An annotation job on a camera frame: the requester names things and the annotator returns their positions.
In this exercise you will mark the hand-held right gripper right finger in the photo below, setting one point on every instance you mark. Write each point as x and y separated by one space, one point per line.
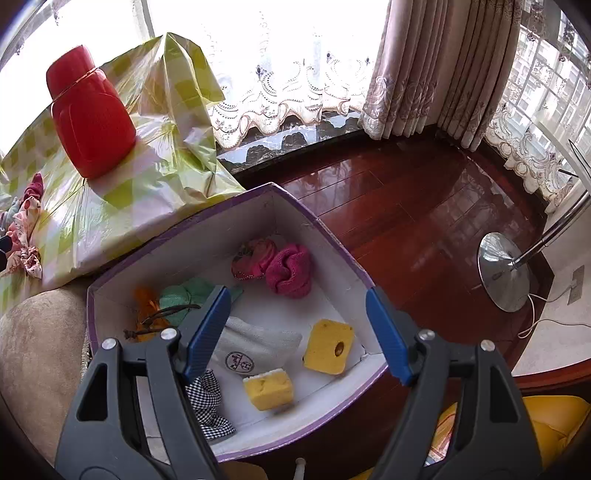
388 341

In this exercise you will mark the pink printed pouch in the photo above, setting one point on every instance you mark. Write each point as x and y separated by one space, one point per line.
251 263

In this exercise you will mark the black white houndstooth cloth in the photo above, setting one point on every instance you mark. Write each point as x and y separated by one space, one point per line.
207 401

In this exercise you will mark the green towel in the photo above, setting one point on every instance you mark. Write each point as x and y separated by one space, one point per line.
180 295

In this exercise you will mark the yellow sponge with hole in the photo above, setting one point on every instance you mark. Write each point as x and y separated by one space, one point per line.
323 341

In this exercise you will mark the dark marble window sill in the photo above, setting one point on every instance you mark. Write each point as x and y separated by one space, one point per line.
277 143

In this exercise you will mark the chrome floor lamp stand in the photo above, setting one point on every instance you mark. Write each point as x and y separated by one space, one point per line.
503 272

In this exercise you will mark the orange organza bag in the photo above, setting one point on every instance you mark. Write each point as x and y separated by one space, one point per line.
145 300

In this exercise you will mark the white plastic rod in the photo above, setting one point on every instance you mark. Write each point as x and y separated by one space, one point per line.
301 470

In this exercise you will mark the cream scalloped lace curtain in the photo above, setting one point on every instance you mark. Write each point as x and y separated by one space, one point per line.
531 147

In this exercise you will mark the green checkered plastic tablecloth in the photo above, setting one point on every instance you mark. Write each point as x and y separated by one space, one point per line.
138 194

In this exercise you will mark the yellow sponge block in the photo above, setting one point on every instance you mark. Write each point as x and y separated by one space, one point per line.
270 392

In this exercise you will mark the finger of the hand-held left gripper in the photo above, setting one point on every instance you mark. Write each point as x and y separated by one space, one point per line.
4 256

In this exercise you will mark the floor outlet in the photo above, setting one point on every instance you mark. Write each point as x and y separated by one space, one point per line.
575 284

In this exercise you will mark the red thermos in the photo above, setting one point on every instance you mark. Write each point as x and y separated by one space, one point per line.
92 124

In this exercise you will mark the white floral cloth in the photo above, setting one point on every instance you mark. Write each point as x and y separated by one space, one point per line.
23 226

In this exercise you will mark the magenta knitted cloth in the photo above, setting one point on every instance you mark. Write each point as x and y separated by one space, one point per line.
288 272

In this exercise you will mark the beige embroidered curtain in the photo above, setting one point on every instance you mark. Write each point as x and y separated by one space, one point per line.
438 69

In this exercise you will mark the yellow leather cushion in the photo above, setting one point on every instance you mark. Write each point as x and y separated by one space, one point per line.
554 424

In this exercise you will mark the purple cardboard box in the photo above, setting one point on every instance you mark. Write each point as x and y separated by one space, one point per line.
323 314

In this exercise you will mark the white embroidered lace curtain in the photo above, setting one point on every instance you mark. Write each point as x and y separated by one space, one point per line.
286 92

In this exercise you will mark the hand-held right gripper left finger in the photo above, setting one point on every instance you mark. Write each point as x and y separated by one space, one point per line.
210 332

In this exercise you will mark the beige upholstered stool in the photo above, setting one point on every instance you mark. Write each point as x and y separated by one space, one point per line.
37 369

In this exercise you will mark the tan sheet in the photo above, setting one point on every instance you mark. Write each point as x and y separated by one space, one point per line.
244 473

